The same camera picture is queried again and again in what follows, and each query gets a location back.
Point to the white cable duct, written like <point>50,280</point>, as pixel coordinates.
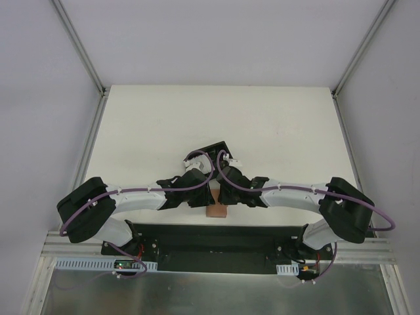
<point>287,269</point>
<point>112,264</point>

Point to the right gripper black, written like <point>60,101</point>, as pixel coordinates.
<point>225,197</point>

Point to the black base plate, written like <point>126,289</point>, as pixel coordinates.
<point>227,249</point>

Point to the aluminium frame post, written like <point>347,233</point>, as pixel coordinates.
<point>364,45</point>
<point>77,44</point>

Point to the left aluminium frame post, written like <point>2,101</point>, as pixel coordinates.
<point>77,44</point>

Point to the brown leather card holder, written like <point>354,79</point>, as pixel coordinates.
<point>216,210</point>

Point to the left white cable duct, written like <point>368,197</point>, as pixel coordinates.
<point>112,264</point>

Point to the aluminium rail right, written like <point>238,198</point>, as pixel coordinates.
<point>372,251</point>

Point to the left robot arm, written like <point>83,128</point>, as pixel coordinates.
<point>88,211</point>

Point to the black card dispenser box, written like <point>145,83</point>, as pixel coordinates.
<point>211,151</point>

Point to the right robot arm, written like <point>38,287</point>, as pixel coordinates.
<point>345,211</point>

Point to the right white cable duct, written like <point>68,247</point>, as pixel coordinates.
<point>287,269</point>

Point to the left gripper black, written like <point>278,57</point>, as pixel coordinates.
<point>203,197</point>

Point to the right aluminium frame post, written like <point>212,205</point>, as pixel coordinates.
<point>364,45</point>

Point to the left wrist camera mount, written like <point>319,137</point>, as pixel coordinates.
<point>200,162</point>

